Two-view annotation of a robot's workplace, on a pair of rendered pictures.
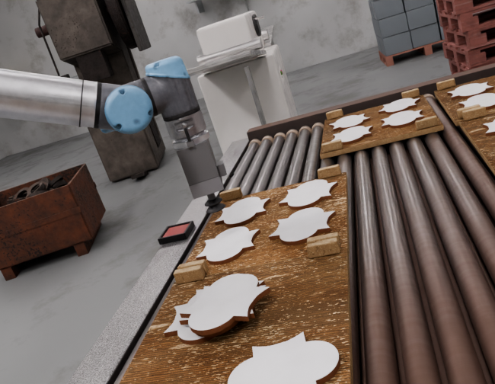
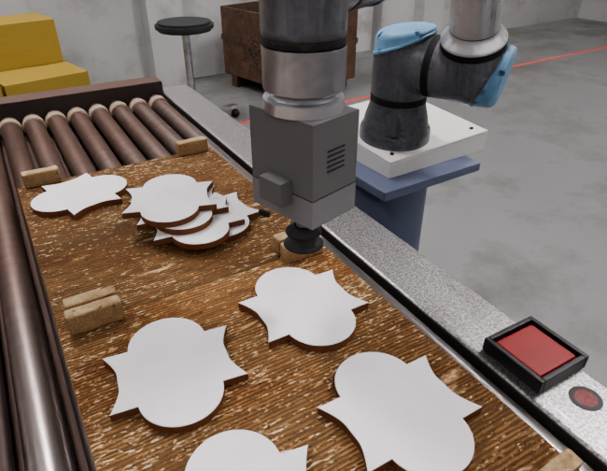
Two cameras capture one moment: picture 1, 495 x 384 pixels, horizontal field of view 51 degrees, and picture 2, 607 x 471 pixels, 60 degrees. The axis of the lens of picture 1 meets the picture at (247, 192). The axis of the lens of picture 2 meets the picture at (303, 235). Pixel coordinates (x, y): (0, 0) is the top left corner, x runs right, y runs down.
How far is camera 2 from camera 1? 1.38 m
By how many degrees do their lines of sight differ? 113
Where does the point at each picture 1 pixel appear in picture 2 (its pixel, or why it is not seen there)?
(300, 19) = not seen: outside the picture
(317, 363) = (49, 198)
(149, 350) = (240, 187)
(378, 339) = (4, 245)
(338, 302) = (48, 251)
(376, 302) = (7, 278)
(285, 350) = (84, 200)
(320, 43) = not seen: outside the picture
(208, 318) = (170, 181)
